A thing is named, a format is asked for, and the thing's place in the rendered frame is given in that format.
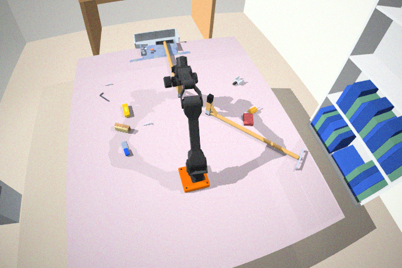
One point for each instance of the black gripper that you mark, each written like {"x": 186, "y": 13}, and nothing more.
{"x": 172, "y": 81}

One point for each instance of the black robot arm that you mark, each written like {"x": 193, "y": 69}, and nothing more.
{"x": 196, "y": 164}

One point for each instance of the long scraper with wooden handle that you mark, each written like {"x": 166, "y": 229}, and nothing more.
{"x": 179, "y": 87}

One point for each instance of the yellow rectangular block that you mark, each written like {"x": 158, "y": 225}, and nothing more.
{"x": 126, "y": 110}

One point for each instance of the red rectangular tile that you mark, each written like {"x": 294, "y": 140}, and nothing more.
{"x": 248, "y": 119}

